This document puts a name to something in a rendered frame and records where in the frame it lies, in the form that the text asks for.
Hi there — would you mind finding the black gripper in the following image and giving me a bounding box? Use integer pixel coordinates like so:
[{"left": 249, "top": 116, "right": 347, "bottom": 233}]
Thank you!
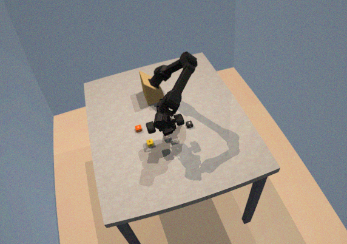
[{"left": 146, "top": 114, "right": 184, "bottom": 134}]

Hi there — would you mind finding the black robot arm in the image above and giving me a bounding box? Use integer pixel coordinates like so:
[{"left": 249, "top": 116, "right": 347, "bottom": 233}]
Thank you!
[{"left": 148, "top": 52, "right": 197, "bottom": 136}]

